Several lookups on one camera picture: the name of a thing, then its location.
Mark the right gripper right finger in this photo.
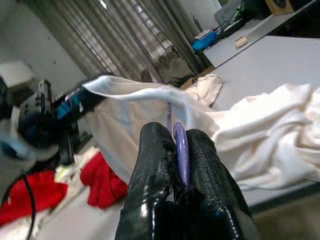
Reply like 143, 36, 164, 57
179, 128, 259, 240

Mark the red cloth white trim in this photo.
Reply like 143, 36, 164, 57
0, 171, 69, 227

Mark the blue plastic object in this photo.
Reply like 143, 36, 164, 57
191, 29, 219, 53

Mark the grey brown curtain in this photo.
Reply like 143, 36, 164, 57
24, 0, 210, 81

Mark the white printed t-shirt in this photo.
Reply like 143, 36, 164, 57
81, 74, 222, 185

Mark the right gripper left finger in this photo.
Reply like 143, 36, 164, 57
116, 121, 181, 240

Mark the grey flat box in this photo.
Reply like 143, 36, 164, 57
214, 1, 248, 36

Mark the plain white garment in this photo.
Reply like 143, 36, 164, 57
211, 83, 320, 192

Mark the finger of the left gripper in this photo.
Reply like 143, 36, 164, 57
53, 83, 107, 121

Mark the small wooden block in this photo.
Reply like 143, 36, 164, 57
234, 36, 249, 49

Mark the beige cloth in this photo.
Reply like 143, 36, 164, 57
184, 73, 224, 109

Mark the purple plastic hanger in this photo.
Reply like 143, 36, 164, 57
165, 101, 194, 192

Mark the wooden speaker box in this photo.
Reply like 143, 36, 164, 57
264, 0, 295, 16

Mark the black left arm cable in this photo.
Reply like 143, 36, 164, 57
0, 172, 39, 240

